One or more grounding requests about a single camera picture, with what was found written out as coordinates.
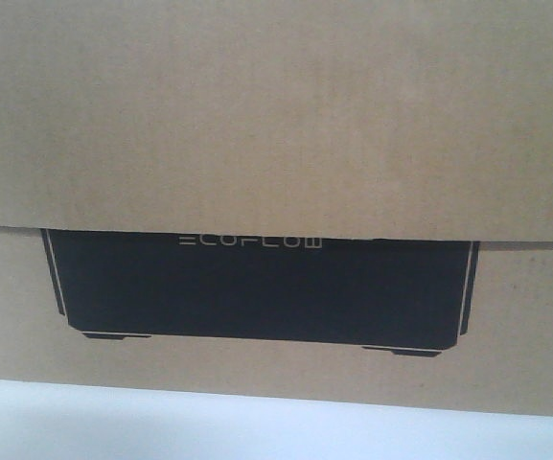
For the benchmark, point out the brown EcoFlow cardboard box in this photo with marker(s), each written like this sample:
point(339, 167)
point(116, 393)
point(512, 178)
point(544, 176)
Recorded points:
point(428, 120)

